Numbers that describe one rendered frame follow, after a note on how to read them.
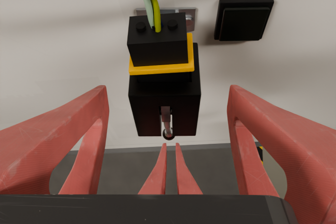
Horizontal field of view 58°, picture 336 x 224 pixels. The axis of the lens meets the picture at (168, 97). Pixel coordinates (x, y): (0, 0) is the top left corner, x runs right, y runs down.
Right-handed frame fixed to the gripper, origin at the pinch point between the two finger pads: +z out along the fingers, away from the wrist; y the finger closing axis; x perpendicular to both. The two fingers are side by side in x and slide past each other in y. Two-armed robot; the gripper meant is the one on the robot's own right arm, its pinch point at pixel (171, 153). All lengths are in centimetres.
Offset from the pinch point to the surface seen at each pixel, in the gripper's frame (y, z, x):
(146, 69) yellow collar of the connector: 1.0, -3.8, -15.2
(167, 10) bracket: 0.0, 4.5, -13.5
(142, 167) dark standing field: 15, 52, 100
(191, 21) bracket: -1.9, 4.5, -12.4
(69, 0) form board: 7.3, 4.6, -14.5
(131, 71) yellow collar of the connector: 1.8, -3.9, -15.1
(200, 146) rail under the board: -4.2, 9.2, 13.6
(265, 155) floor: -40, 53, 92
